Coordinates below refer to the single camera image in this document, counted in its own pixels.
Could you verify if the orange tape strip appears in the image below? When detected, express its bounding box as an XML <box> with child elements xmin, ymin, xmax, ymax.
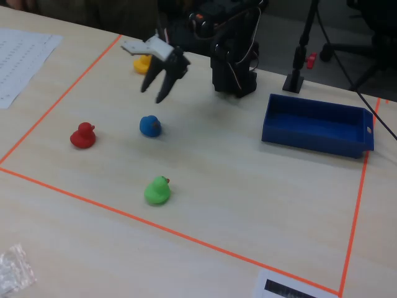
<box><xmin>0</xmin><ymin>34</ymin><xmax>123</xmax><ymax>165</ymax></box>
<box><xmin>0</xmin><ymin>166</ymin><xmax>341</xmax><ymax>296</ymax></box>
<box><xmin>338</xmin><ymin>97</ymin><xmax>381</xmax><ymax>296</ymax></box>

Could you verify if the long black cable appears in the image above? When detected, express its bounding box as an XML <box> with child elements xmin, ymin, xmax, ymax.
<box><xmin>315</xmin><ymin>0</ymin><xmax>397</xmax><ymax>140</ymax></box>

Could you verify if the clear plastic bag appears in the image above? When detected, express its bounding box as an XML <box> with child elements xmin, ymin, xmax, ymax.
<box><xmin>0</xmin><ymin>243</ymin><xmax>38</xmax><ymax>296</ymax></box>

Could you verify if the red rubber duck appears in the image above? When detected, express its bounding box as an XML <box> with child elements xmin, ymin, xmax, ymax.
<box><xmin>69</xmin><ymin>122</ymin><xmax>97</xmax><ymax>149</ymax></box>

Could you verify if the black camera stand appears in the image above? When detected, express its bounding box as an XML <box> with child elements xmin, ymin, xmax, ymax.
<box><xmin>282</xmin><ymin>0</ymin><xmax>321</xmax><ymax>94</ymax></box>

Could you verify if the printed white paper sheet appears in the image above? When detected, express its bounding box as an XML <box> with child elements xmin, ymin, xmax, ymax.
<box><xmin>0</xmin><ymin>28</ymin><xmax>64</xmax><ymax>110</ymax></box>

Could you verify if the blue rubber duck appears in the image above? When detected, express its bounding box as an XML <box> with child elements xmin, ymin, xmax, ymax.
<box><xmin>138</xmin><ymin>115</ymin><xmax>163</xmax><ymax>138</ymax></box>

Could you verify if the blue plastic box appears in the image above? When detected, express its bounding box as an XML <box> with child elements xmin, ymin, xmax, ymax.
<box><xmin>261</xmin><ymin>93</ymin><xmax>375</xmax><ymax>160</ymax></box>

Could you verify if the white label with barcode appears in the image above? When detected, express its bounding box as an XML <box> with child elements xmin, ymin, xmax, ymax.
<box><xmin>251</xmin><ymin>269</ymin><xmax>339</xmax><ymax>298</ymax></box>

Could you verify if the black office chair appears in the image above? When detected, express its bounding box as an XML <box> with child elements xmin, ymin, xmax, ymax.
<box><xmin>319</xmin><ymin>0</ymin><xmax>397</xmax><ymax>91</ymax></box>

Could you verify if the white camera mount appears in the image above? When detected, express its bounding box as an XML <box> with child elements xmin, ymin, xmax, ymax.
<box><xmin>120</xmin><ymin>34</ymin><xmax>175</xmax><ymax>62</ymax></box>

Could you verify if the green rubber duck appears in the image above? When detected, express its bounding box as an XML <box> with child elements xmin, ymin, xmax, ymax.
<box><xmin>143</xmin><ymin>176</ymin><xmax>172</xmax><ymax>206</ymax></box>

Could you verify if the yellow rubber duck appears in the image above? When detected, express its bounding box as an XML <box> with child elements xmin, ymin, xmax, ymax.
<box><xmin>133</xmin><ymin>55</ymin><xmax>152</xmax><ymax>76</ymax></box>

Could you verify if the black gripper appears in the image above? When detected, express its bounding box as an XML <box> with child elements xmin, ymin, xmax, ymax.
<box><xmin>140</xmin><ymin>46</ymin><xmax>192</xmax><ymax>104</ymax></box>

